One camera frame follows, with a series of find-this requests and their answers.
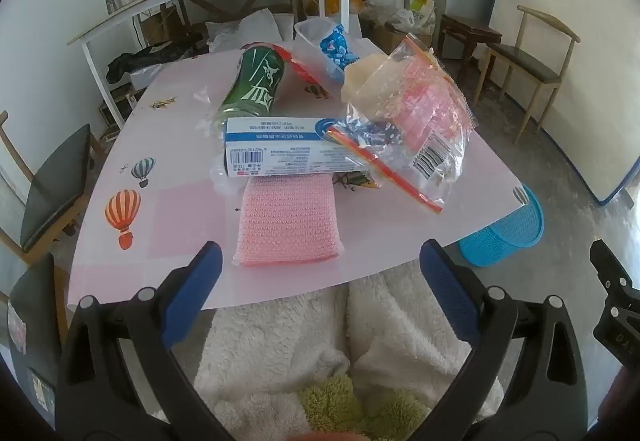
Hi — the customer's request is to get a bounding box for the dark chair with stickers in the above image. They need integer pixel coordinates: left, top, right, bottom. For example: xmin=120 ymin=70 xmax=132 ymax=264
xmin=0 ymin=253 xmax=71 ymax=422

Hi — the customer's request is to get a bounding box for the pink balloon print tablecloth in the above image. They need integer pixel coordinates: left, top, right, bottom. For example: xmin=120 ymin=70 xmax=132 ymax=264
xmin=67 ymin=41 xmax=533 ymax=309

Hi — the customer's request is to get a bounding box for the green label plastic bottle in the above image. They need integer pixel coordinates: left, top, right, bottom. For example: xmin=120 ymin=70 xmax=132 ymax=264
xmin=209 ymin=46 xmax=287 ymax=194

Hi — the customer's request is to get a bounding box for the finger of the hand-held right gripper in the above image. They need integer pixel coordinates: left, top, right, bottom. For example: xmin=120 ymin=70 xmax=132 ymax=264
xmin=589 ymin=240 xmax=640 ymax=302
xmin=592 ymin=298 xmax=640 ymax=372

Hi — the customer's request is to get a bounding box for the clear plastic container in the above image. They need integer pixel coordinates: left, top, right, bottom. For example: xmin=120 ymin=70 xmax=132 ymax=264
xmin=292 ymin=18 xmax=386 ymax=84

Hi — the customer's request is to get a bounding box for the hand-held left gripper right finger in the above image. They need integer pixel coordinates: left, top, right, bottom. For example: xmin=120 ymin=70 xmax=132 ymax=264
xmin=419 ymin=238 xmax=588 ymax=441

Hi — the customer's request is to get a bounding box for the white plastic shopping bag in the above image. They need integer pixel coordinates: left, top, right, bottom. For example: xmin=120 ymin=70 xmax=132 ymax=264
xmin=392 ymin=0 xmax=437 ymax=29

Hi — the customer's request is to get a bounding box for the small brown cardboard box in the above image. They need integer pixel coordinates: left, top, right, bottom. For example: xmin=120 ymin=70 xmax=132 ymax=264
xmin=137 ymin=8 xmax=181 ymax=46

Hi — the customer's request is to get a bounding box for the pink scrubbing sponge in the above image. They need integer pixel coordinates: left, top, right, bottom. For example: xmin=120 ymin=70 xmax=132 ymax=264
xmin=233 ymin=173 xmax=347 ymax=268

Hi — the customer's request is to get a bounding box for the white and blue carton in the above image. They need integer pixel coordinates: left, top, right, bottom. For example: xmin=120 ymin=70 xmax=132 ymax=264
xmin=223 ymin=117 xmax=381 ymax=179

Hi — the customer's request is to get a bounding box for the yellow green wrapper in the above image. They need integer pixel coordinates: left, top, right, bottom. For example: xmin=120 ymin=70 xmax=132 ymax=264
xmin=331 ymin=171 xmax=386 ymax=192

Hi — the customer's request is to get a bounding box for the dark wooden stool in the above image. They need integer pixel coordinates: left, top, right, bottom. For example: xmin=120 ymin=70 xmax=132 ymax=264
xmin=437 ymin=14 xmax=503 ymax=72

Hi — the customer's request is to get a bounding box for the clear zip bag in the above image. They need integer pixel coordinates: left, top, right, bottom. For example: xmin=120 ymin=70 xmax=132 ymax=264
xmin=327 ymin=33 xmax=478 ymax=216

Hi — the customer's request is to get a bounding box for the blue mesh basket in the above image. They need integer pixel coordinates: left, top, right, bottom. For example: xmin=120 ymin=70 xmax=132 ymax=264
xmin=457 ymin=181 xmax=546 ymax=269

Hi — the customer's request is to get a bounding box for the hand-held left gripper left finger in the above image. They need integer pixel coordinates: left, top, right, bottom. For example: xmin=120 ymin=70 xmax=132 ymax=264
xmin=55 ymin=241 xmax=236 ymax=441

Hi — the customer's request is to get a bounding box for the black cloth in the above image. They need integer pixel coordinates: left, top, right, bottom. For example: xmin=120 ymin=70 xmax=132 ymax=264
xmin=106 ymin=41 xmax=208 ymax=84

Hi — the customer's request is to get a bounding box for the red snack bag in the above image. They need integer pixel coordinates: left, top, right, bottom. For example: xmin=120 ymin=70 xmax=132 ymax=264
xmin=270 ymin=43 xmax=331 ymax=99

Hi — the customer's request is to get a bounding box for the large white plastic bag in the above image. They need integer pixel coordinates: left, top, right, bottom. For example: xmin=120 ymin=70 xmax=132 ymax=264
xmin=205 ymin=8 xmax=278 ymax=54

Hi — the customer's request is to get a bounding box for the blue white candy packet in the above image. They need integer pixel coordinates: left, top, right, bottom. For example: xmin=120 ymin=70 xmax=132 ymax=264
xmin=320 ymin=24 xmax=368 ymax=69

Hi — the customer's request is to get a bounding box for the wooden chair with dark seat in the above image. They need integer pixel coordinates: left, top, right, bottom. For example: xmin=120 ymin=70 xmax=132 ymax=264
xmin=0 ymin=110 xmax=106 ymax=267
xmin=472 ymin=5 xmax=582 ymax=144

